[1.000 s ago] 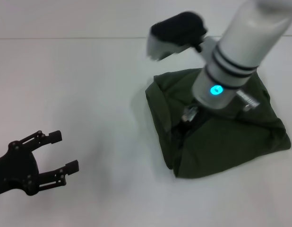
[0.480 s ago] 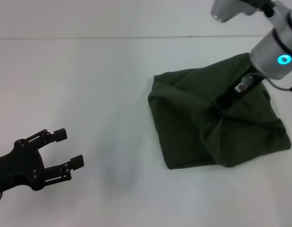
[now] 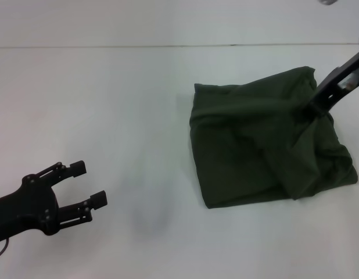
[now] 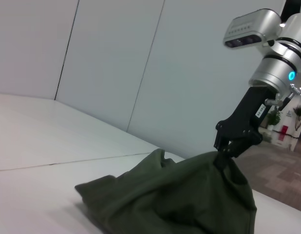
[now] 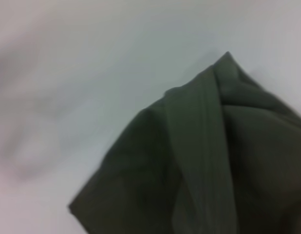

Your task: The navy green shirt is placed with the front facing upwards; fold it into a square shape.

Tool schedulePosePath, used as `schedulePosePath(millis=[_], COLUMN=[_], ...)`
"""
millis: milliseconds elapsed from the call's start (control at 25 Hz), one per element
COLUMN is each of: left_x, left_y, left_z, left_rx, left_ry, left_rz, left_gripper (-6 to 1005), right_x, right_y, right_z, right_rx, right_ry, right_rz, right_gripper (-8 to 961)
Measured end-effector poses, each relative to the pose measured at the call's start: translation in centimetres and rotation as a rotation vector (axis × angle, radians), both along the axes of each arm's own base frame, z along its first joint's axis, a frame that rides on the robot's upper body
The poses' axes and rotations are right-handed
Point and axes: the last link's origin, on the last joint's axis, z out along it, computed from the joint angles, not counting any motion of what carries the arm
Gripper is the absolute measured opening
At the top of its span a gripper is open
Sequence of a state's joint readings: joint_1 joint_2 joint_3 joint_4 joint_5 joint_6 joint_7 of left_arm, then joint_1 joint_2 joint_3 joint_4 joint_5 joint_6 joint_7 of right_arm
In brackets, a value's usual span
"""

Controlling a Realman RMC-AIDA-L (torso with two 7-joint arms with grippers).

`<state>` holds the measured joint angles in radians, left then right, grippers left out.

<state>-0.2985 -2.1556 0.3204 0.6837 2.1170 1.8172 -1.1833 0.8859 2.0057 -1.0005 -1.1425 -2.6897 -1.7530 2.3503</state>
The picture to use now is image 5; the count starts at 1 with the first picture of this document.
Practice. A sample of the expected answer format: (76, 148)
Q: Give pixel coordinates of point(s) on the dark green printed T-shirt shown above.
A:
(201, 158)

